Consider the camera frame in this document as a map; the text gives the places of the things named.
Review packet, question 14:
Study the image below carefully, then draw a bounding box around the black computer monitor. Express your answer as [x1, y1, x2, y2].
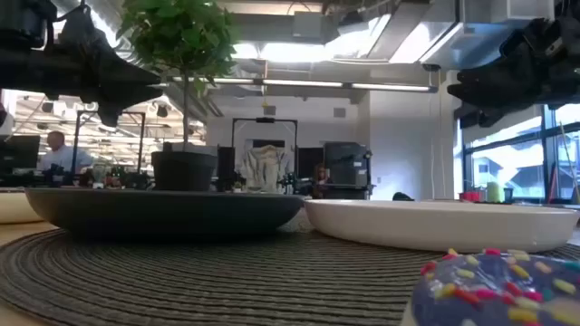
[0, 134, 41, 171]

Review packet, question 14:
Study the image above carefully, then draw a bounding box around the white round plate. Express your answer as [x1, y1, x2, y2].
[304, 198, 580, 254]

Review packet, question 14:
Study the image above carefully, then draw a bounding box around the silver ventilation duct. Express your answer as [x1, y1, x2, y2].
[367, 12, 466, 64]

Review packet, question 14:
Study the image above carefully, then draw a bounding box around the green cup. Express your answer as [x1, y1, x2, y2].
[486, 181, 505, 204]

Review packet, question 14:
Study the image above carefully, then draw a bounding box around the black rig frame with camera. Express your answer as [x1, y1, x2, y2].
[231, 116, 299, 191]

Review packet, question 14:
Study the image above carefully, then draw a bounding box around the black round plate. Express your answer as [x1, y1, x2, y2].
[24, 187, 305, 237]

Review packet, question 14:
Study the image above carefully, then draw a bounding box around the purple sprinkled small donut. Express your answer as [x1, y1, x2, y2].
[411, 247, 580, 326]

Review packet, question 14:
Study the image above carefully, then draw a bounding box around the long ceiling light strip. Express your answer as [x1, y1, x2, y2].
[149, 75, 439, 94]

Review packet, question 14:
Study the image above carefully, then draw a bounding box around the grey ceiling box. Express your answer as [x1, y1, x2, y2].
[292, 11, 325, 40]

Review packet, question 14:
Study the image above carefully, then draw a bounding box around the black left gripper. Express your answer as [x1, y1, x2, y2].
[0, 7, 164, 129]

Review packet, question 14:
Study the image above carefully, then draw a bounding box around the standing person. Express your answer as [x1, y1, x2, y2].
[38, 130, 94, 176]

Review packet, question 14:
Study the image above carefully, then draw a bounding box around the seated person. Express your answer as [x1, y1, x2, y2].
[311, 163, 333, 199]

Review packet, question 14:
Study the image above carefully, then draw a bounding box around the round dark woven placemat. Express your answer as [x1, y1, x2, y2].
[0, 212, 580, 326]

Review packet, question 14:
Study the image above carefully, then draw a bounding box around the dark flat screen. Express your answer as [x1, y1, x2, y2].
[296, 147, 325, 180]

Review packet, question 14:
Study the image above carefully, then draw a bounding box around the pale hanging cloth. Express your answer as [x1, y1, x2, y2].
[239, 144, 294, 191]

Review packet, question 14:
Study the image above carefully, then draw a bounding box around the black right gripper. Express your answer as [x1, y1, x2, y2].
[447, 17, 580, 129]

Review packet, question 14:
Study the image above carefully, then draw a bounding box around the black tall rig frame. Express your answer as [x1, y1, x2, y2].
[72, 110, 147, 187]

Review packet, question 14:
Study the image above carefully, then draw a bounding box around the green leafy artificial plant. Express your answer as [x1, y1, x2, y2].
[115, 0, 239, 153]

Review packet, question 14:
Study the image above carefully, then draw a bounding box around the black cabinet box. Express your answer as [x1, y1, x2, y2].
[323, 141, 374, 200]

